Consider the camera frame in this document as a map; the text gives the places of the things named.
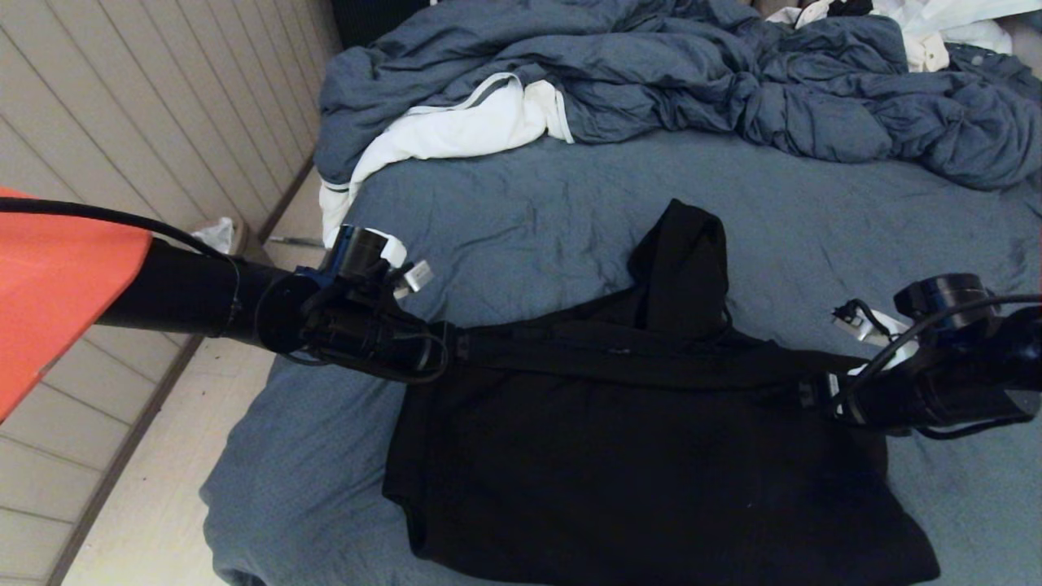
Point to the thin metal rod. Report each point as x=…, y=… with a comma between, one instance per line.
x=297, y=241

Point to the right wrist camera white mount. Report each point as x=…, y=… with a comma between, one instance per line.
x=883, y=330

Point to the black zip hoodie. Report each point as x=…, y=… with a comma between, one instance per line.
x=651, y=472

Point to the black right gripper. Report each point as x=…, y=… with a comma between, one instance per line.
x=936, y=391

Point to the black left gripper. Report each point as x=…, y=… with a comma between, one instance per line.
x=366, y=334

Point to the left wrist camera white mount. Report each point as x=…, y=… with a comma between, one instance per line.
x=399, y=252

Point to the crumpled blue duvet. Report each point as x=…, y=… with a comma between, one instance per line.
x=651, y=65

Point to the small black garment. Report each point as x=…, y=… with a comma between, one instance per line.
x=851, y=6

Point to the white blanket with grey stripe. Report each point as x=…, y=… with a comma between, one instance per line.
x=456, y=129

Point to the blue denim shirt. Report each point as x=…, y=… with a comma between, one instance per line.
x=989, y=69

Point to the white crumpled clothes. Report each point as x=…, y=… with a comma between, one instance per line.
x=936, y=23

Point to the white plastic bin bag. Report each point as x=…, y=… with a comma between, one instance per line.
x=216, y=234

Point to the blue bed sheet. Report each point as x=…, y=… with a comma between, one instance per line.
x=529, y=228

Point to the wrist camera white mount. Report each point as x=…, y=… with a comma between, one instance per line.
x=399, y=252
x=883, y=330

